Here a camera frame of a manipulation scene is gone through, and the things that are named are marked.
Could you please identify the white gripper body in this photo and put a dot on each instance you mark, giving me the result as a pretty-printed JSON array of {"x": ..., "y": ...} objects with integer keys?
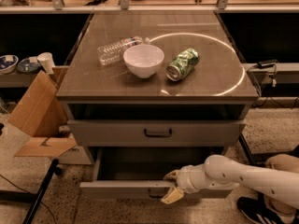
[{"x": 186, "y": 179}]

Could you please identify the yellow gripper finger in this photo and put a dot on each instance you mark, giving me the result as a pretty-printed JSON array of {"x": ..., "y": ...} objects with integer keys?
[
  {"x": 173, "y": 175},
  {"x": 173, "y": 195}
]

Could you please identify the grey drawer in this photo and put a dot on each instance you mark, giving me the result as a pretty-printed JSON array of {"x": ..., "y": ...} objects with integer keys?
[
  {"x": 156, "y": 133},
  {"x": 138, "y": 172}
]

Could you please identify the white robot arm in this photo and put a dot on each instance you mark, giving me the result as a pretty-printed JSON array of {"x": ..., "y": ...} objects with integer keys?
[{"x": 219, "y": 172}]

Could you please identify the grey drawer cabinet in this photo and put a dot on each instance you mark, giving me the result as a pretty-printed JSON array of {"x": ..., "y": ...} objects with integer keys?
[{"x": 217, "y": 89}]

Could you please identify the grey top drawer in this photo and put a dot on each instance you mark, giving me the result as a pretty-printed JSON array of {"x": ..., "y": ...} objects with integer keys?
[{"x": 156, "y": 133}]

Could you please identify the black white sneaker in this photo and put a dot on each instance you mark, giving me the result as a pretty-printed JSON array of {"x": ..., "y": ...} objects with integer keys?
[{"x": 256, "y": 212}]

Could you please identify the green soda can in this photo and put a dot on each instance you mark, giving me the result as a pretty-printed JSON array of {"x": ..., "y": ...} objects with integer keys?
[{"x": 182, "y": 65}]

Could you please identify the black stand leg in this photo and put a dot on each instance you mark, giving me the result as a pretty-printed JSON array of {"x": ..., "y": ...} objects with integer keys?
[{"x": 53, "y": 169}]

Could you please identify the clear plastic water bottle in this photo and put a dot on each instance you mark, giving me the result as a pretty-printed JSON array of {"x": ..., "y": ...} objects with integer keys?
[{"x": 113, "y": 52}]

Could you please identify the black power adapter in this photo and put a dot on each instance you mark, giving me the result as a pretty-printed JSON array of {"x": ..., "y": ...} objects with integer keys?
[{"x": 267, "y": 63}]

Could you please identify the brown cardboard box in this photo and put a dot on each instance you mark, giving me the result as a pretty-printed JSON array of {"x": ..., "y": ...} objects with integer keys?
[{"x": 39, "y": 114}]

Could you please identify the white paper cup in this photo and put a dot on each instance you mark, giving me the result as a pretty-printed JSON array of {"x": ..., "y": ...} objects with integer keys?
[{"x": 46, "y": 61}]

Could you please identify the blue white bowl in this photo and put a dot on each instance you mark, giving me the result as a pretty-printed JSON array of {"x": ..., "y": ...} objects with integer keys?
[{"x": 8, "y": 63}]

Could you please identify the black metal frame leg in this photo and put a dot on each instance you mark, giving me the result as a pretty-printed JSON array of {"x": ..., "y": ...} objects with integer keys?
[{"x": 246, "y": 150}]

